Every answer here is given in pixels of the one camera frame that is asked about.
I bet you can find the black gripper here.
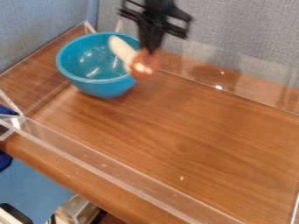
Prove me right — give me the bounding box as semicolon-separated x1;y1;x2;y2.
119;0;192;54

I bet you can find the brown and white toy mushroom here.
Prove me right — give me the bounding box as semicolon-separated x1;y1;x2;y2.
108;36;159;80

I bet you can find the blue plastic bowl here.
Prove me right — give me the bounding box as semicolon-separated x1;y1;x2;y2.
56;31;139;98

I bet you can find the clear acrylic back barrier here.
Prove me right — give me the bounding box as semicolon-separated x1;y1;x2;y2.
83;20;299;116

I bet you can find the clear acrylic barrier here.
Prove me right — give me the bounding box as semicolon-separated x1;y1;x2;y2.
0;90;244;224
83;20;299;116

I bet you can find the clear acrylic front barrier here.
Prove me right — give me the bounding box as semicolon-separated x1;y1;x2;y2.
0;90;244;224

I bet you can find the blue cloth at edge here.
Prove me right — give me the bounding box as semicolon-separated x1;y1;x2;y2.
0;104;19;172

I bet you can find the black white device corner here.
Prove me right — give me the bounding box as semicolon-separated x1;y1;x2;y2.
0;203;34;224

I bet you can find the metal frame under table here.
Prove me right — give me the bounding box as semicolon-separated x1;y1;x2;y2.
47;195;99;224

